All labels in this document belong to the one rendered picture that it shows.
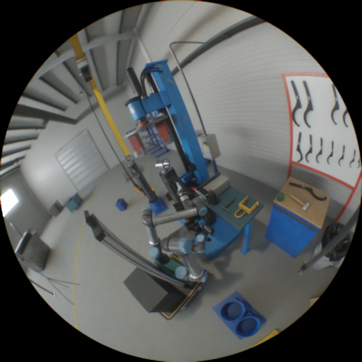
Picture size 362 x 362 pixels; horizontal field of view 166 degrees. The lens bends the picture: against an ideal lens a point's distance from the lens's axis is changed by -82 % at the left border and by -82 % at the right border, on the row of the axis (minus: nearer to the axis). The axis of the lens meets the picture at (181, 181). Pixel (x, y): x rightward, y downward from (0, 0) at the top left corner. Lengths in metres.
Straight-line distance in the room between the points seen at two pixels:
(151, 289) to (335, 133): 3.06
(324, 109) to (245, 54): 1.52
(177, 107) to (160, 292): 2.07
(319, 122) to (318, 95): 0.40
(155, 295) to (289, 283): 1.84
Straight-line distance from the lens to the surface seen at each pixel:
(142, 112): 1.46
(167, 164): 1.64
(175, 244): 0.89
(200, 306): 2.20
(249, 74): 2.60
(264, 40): 2.52
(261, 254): 2.29
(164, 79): 1.61
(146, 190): 3.04
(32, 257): 8.17
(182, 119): 1.57
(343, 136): 2.33
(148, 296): 1.56
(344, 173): 2.55
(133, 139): 1.56
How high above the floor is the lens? 2.14
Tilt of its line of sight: 31 degrees down
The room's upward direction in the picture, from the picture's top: 24 degrees counter-clockwise
